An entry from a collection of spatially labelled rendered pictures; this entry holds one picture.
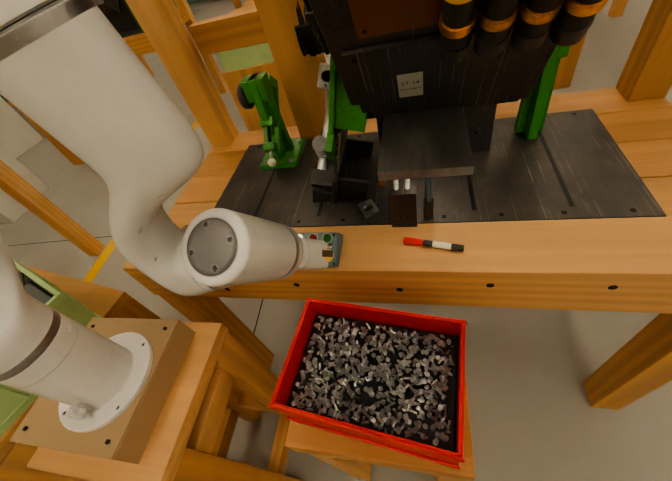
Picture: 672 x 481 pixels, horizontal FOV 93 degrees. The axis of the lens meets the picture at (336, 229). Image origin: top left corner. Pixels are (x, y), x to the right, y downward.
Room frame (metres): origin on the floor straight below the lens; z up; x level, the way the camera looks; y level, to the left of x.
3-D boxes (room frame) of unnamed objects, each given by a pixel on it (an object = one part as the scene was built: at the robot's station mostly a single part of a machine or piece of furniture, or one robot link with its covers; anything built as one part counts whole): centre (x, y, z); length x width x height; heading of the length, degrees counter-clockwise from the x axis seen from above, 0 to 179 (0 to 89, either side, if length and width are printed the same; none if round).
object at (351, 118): (0.68, -0.12, 1.17); 0.13 x 0.12 x 0.20; 67
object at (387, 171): (0.59, -0.25, 1.11); 0.39 x 0.16 x 0.03; 157
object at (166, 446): (0.34, 0.54, 0.83); 0.32 x 0.32 x 0.04; 69
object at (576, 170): (0.71, -0.21, 0.89); 1.10 x 0.42 x 0.02; 67
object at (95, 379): (0.34, 0.54, 1.01); 0.19 x 0.19 x 0.18
